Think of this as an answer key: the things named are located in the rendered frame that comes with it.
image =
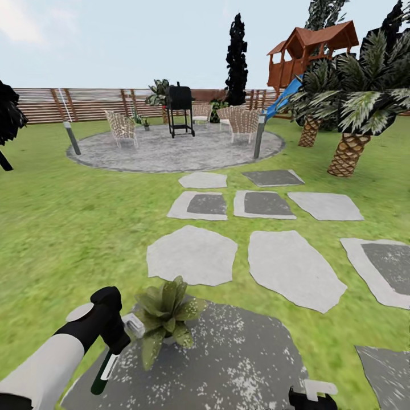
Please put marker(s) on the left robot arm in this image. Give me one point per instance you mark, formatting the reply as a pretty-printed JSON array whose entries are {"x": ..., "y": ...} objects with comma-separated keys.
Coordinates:
[{"x": 40, "y": 381}]

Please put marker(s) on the insectifuge atomizer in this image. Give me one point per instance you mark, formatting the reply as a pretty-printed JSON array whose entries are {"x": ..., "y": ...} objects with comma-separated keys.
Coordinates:
[{"x": 104, "y": 373}]

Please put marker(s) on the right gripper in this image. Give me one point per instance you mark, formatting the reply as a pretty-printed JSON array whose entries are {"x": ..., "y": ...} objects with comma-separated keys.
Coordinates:
[{"x": 301, "y": 402}]

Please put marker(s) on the charcoal grill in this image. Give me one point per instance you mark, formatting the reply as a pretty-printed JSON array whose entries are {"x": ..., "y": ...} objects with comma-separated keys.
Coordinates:
[{"x": 179, "y": 98}]

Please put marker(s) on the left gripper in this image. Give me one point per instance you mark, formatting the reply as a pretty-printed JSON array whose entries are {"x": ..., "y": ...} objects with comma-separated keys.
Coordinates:
[{"x": 116, "y": 338}]

